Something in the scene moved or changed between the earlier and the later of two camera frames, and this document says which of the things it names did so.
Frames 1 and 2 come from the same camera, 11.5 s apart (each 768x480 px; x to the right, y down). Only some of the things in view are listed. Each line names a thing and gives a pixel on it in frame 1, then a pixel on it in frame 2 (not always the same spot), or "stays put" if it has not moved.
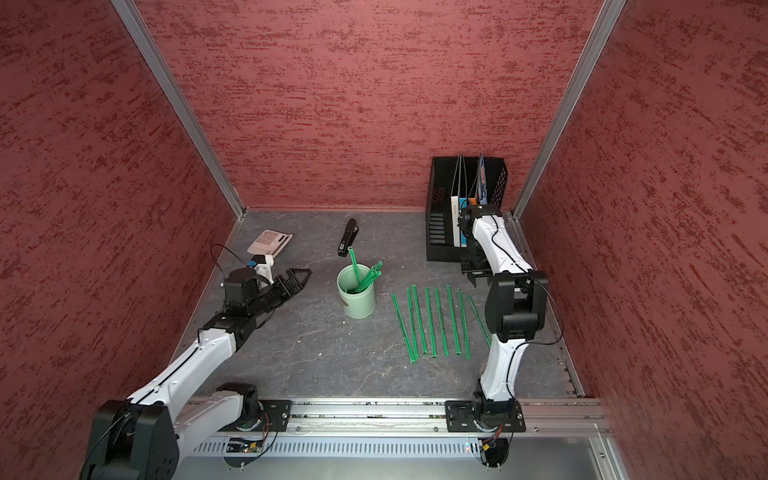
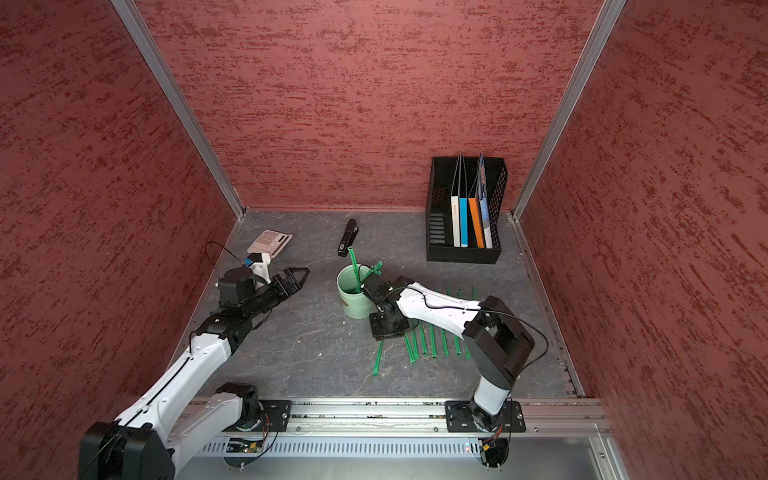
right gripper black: [474, 272] to [380, 334]
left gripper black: [293, 282] stays put
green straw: [430, 323] stays put
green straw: [453, 319] stays put
